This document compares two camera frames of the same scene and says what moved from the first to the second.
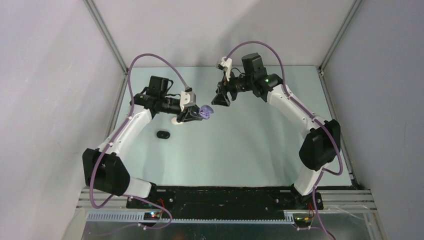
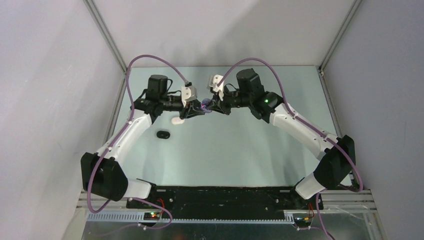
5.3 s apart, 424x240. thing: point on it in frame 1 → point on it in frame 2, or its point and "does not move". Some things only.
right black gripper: [221, 98] → [215, 103]
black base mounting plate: [226, 200] does not move
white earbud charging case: [174, 121] does not move
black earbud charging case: [163, 134] does not move
